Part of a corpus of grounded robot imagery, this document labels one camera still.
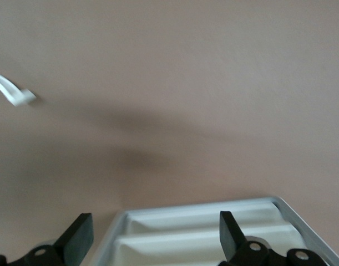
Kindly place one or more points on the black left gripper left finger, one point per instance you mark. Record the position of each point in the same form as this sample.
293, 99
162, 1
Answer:
75, 238

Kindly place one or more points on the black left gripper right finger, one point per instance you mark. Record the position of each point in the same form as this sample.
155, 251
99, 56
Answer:
230, 238

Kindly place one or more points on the white curved plastic strip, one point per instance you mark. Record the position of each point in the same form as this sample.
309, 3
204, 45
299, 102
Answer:
15, 97

